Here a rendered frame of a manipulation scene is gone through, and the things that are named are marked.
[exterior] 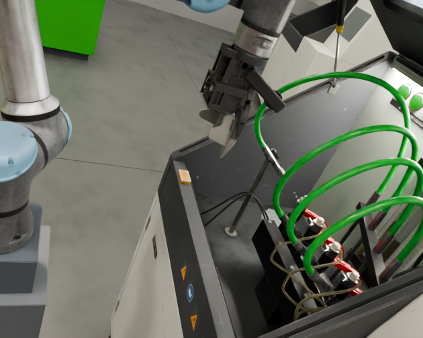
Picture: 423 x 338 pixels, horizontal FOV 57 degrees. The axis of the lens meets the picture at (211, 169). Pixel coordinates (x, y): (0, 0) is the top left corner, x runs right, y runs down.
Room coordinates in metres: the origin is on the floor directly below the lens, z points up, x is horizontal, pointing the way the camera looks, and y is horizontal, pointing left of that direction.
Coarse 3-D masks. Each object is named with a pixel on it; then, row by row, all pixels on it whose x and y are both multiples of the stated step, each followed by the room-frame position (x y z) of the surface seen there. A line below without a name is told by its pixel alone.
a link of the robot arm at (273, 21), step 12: (252, 0) 0.69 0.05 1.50; (264, 0) 0.69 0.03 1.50; (276, 0) 0.69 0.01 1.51; (288, 0) 0.70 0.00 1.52; (252, 12) 0.69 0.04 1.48; (264, 12) 0.69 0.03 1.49; (276, 12) 0.69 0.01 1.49; (288, 12) 0.71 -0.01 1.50; (252, 24) 0.69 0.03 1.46; (264, 24) 0.69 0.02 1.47; (276, 24) 0.70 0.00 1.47; (276, 36) 0.71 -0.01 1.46
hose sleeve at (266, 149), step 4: (264, 148) 0.93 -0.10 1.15; (268, 148) 0.93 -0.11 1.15; (264, 152) 0.93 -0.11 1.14; (268, 152) 0.93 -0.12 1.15; (268, 156) 0.93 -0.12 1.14; (272, 156) 0.93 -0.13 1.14; (272, 160) 0.93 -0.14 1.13; (276, 160) 0.94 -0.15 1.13; (272, 164) 0.93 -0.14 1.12; (276, 164) 0.93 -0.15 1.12; (276, 168) 0.93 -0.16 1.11; (280, 168) 0.93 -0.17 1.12
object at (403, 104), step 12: (324, 72) 0.94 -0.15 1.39; (336, 72) 0.94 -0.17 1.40; (348, 72) 0.94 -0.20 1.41; (288, 84) 0.93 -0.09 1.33; (384, 84) 0.94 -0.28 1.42; (396, 96) 0.94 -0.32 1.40; (264, 108) 0.93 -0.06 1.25; (408, 120) 0.94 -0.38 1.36; (264, 144) 0.93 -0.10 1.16; (396, 168) 0.94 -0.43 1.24; (384, 180) 0.95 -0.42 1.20
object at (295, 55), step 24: (336, 0) 5.00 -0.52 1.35; (360, 0) 4.21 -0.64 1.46; (288, 24) 4.78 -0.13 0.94; (312, 24) 4.96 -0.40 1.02; (360, 24) 3.85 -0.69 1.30; (288, 48) 4.41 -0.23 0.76; (312, 48) 3.79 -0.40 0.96; (360, 48) 3.76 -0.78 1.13; (384, 48) 3.81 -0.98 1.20; (264, 72) 4.85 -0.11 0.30; (288, 72) 4.08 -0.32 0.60; (312, 72) 3.68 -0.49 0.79; (288, 96) 3.79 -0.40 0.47
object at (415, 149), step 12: (348, 132) 0.76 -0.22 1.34; (360, 132) 0.76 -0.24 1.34; (372, 132) 0.77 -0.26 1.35; (408, 132) 0.81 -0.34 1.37; (324, 144) 0.74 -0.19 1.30; (336, 144) 0.75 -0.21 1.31; (312, 156) 0.73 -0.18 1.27; (408, 168) 0.85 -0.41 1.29; (408, 180) 0.85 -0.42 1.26; (276, 192) 0.71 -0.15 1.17; (396, 192) 0.85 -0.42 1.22; (276, 204) 0.72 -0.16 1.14; (384, 216) 0.85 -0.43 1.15; (372, 228) 0.85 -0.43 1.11
